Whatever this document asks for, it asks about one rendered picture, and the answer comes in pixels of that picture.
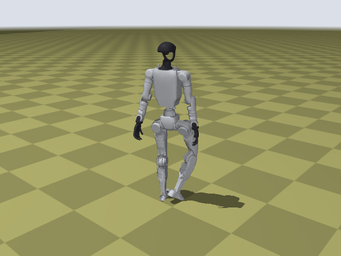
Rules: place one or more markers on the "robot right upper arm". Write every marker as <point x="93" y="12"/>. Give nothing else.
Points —
<point x="185" y="77"/>

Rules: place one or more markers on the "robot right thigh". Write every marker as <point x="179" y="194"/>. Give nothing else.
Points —
<point x="185" y="129"/>

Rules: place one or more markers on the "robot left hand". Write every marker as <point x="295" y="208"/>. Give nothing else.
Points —
<point x="137" y="129"/>

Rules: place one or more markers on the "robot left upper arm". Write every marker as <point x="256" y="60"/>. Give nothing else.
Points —
<point x="148" y="85"/>

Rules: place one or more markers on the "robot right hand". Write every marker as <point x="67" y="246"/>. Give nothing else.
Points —
<point x="196" y="133"/>

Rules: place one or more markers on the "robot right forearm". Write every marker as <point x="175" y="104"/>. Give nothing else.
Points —
<point x="192" y="111"/>

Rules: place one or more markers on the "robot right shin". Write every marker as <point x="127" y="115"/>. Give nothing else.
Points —
<point x="185" y="172"/>

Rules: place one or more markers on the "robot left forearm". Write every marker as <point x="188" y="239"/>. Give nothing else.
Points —
<point x="142" y="109"/>

